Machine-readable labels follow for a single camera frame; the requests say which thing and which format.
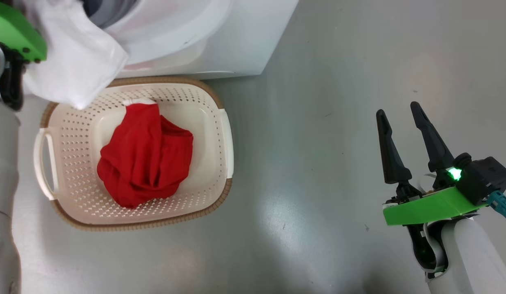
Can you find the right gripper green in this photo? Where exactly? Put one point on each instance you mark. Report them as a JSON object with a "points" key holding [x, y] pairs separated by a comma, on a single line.
{"points": [[428, 208]]}

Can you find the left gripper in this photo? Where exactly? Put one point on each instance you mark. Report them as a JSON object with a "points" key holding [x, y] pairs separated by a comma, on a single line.
{"points": [[14, 34]]}

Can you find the red garment white trim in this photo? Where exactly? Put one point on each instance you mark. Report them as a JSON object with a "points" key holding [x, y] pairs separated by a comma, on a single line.
{"points": [[146, 159]]}

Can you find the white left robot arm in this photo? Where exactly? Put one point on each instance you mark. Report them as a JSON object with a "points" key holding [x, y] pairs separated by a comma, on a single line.
{"points": [[3, 196]]}

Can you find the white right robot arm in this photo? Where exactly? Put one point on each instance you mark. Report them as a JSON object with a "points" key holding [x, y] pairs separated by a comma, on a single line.
{"points": [[469, 257]]}

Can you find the grey rubber door gasket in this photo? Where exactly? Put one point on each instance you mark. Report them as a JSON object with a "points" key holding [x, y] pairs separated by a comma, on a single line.
{"points": [[110, 12]]}

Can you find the cream perforated basket brown rim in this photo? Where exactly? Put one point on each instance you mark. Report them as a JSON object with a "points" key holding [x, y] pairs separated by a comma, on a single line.
{"points": [[73, 175]]}

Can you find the white front-load washing machine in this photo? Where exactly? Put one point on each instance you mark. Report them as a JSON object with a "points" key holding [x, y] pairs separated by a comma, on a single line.
{"points": [[220, 36]]}

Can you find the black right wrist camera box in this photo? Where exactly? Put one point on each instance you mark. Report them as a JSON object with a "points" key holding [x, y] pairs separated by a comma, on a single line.
{"points": [[483, 177]]}

